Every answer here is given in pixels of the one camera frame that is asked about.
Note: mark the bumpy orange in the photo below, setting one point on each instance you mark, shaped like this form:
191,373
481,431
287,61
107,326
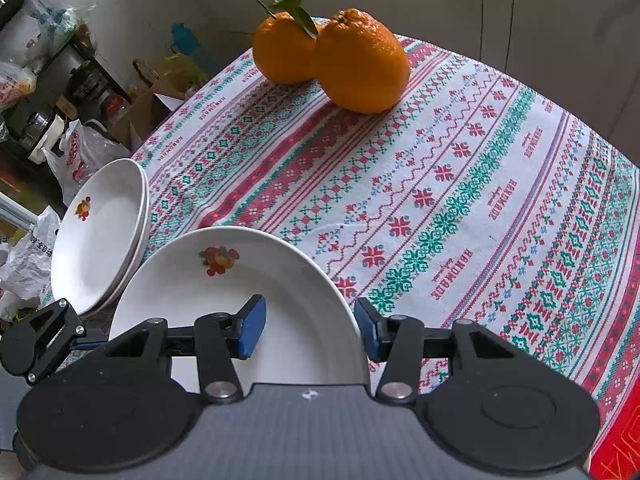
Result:
360,63

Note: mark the large white fruit-print plate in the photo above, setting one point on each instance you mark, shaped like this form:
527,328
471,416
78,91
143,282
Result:
98,235

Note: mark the patterned tablecloth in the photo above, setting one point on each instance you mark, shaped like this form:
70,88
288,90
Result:
475,196

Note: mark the red white plastic bag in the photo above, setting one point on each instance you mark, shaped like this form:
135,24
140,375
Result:
84,151

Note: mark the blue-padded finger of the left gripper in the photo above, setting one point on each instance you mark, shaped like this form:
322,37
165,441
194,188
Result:
87,343

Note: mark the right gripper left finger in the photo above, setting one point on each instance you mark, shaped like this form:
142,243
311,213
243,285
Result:
215,340

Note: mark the white plate behind gripper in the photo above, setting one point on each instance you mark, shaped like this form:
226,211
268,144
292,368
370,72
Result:
137,256

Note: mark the orange with leaf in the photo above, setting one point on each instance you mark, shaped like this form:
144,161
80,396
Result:
283,44

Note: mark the brown cardboard box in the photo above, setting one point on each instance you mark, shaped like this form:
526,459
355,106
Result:
146,114

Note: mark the white printed plastic bag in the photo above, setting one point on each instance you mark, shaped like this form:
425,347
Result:
26,270

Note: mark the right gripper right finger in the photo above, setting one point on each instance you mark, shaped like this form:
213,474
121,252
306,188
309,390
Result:
401,343

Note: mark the red cardboard box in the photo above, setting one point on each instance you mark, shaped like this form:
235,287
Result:
619,455

